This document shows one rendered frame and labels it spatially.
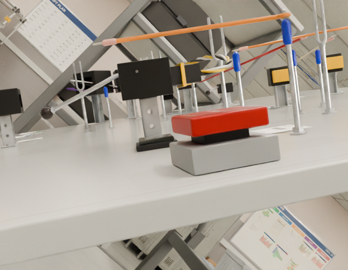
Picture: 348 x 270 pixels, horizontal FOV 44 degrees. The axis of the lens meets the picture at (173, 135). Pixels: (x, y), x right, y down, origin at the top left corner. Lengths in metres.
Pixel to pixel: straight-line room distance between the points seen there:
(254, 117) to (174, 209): 0.08
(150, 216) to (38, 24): 8.15
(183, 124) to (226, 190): 0.06
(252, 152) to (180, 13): 1.36
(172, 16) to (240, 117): 1.35
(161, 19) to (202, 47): 0.18
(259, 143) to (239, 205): 0.05
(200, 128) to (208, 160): 0.02
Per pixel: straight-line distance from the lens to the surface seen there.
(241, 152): 0.26
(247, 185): 0.23
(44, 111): 0.49
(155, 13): 1.57
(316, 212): 8.93
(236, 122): 0.26
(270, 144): 0.26
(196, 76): 0.48
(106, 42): 0.39
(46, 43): 8.23
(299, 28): 1.67
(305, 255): 8.96
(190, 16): 1.61
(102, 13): 8.34
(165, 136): 0.41
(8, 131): 0.80
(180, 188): 0.22
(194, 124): 0.25
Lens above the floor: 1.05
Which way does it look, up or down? 7 degrees up
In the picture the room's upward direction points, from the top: 43 degrees clockwise
